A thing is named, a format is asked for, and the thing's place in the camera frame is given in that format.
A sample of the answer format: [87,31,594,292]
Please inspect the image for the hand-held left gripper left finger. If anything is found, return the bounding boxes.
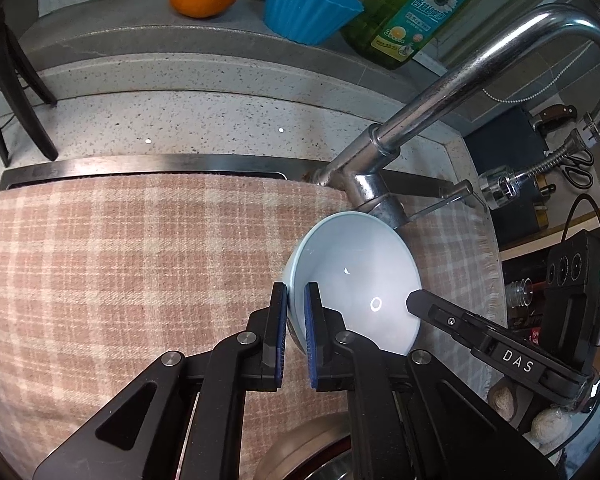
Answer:
[32,282,288,480]

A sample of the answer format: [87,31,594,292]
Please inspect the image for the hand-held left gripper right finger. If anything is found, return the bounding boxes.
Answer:
[304,282,561,480]

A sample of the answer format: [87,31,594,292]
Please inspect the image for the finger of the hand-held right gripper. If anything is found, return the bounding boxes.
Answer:
[406,289,486,348]

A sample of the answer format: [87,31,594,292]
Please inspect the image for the light blue bowl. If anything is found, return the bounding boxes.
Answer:
[284,211,423,358]

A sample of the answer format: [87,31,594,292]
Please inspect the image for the large steel bowl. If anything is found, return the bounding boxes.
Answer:
[252,412,353,480]

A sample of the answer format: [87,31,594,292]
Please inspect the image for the red steel-lined bowl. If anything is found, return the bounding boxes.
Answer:
[300,437,353,480]

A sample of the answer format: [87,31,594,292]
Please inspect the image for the clear plastic bottle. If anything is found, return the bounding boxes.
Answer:
[502,277,548,308]

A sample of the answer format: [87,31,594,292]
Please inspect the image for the beige fuzzy cloth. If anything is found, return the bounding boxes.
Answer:
[487,377,576,446]

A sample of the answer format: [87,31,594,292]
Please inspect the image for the black scissors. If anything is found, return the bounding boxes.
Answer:
[562,147,595,188]

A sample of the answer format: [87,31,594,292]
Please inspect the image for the checked table cloth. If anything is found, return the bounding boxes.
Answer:
[0,172,503,480]

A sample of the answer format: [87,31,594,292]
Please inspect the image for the black knife block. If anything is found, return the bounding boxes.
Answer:
[462,105,556,248]

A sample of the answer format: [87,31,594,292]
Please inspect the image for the chrome faucet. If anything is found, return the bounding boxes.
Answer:
[307,2,600,231]

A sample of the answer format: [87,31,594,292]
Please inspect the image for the steel sink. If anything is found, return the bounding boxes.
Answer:
[0,155,473,201]

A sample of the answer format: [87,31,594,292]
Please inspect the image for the green dish soap bottle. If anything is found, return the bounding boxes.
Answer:
[340,0,473,71]

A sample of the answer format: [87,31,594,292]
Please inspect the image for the blue fluted cup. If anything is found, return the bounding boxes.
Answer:
[264,0,365,46]

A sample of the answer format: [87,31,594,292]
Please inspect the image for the black chair legs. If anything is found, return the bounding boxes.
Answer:
[0,7,60,168]

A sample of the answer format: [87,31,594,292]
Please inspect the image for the wooden knife handle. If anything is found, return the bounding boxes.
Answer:
[532,104,578,136]

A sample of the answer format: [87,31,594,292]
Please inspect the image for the white bead chain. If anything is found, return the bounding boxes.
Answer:
[480,35,596,106]

